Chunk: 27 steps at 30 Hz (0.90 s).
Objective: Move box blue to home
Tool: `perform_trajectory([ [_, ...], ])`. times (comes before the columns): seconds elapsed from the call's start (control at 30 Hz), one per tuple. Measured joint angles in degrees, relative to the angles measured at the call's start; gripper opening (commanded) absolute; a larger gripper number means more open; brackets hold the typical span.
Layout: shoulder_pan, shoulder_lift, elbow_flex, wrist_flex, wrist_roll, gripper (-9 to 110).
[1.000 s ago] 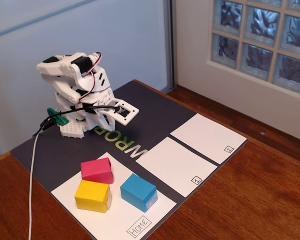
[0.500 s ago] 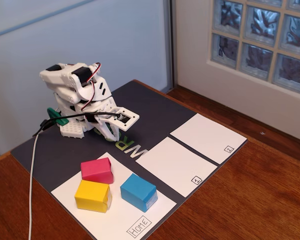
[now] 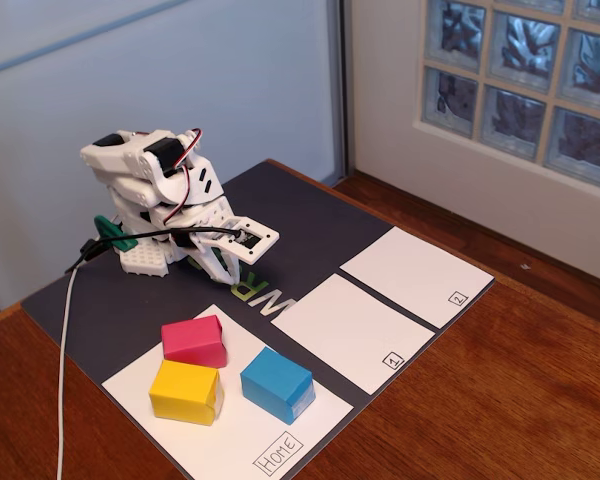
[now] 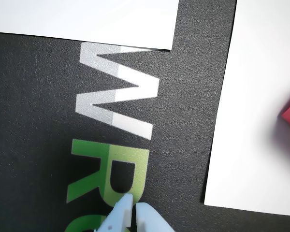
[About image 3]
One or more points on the pink paper box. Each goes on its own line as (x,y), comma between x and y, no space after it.
(192,340)

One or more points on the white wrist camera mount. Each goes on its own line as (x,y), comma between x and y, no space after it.
(270,239)

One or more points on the grey metal door frame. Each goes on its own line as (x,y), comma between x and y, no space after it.
(341,90)

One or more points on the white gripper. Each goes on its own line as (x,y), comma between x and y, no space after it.
(214,261)

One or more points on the glass block window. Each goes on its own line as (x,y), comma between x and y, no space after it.
(525,75)

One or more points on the blue paper box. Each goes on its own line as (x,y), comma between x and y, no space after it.
(275,382)

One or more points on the dark grey board mat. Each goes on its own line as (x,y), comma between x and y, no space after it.
(130,300)

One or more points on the white paper marked 1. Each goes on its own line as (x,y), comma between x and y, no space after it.
(350,330)

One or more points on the pale blue sliding door panel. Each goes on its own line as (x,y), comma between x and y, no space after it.
(155,75)

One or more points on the green clamp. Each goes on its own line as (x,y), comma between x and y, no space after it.
(112,232)

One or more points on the white paper marked 2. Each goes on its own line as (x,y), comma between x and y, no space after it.
(410,275)

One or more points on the white paper marked HOME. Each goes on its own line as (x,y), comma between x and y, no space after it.
(240,440)

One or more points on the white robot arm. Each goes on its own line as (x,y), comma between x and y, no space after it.
(130,160)

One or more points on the yellow paper box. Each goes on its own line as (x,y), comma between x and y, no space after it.
(182,392)

